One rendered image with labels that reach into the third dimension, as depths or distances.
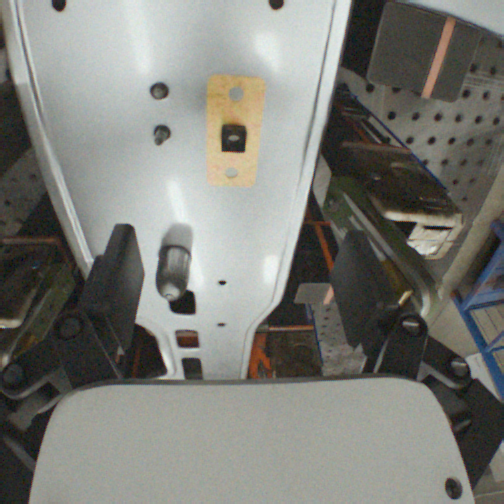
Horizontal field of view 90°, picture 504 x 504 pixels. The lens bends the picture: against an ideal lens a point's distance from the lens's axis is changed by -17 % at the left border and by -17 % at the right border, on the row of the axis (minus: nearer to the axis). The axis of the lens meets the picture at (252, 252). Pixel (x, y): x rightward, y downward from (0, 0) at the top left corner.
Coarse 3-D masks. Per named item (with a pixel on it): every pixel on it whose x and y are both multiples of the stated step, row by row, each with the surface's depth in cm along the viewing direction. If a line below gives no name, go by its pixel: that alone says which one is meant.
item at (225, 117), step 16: (208, 80) 18; (224, 80) 18; (240, 80) 18; (256, 80) 18; (208, 96) 18; (224, 96) 18; (256, 96) 19; (208, 112) 19; (224, 112) 19; (240, 112) 19; (256, 112) 19; (208, 128) 20; (224, 128) 19; (240, 128) 20; (256, 128) 20; (208, 144) 21; (224, 144) 20; (240, 144) 20; (256, 144) 21; (208, 160) 22; (224, 160) 22; (240, 160) 22; (256, 160) 22; (208, 176) 23; (224, 176) 23; (240, 176) 23
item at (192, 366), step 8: (176, 336) 58; (184, 336) 58; (192, 336) 58; (184, 344) 57; (192, 344) 57; (184, 360) 54; (192, 360) 54; (200, 360) 54; (184, 368) 53; (192, 368) 53; (200, 368) 53; (192, 376) 52; (200, 376) 53
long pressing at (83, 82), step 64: (0, 0) 12; (128, 0) 14; (192, 0) 14; (256, 0) 15; (320, 0) 15; (64, 64) 16; (128, 64) 17; (192, 64) 17; (256, 64) 17; (320, 64) 17; (64, 128) 19; (128, 128) 20; (192, 128) 20; (320, 128) 21; (64, 192) 23; (128, 192) 23; (192, 192) 24; (256, 192) 24; (192, 256) 29; (256, 256) 30; (192, 320) 37; (256, 320) 38
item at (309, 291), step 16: (304, 224) 42; (320, 224) 42; (304, 240) 40; (320, 240) 40; (336, 240) 41; (304, 256) 38; (320, 256) 38; (336, 256) 38; (304, 272) 36; (320, 272) 36; (304, 288) 35; (320, 288) 36
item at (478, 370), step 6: (474, 354) 328; (480, 354) 328; (468, 360) 336; (474, 360) 332; (480, 360) 330; (474, 366) 326; (480, 366) 323; (474, 372) 325; (480, 372) 319; (486, 372) 318; (474, 378) 324; (480, 378) 314; (486, 378) 312; (486, 384) 307; (492, 384) 306; (492, 390) 300
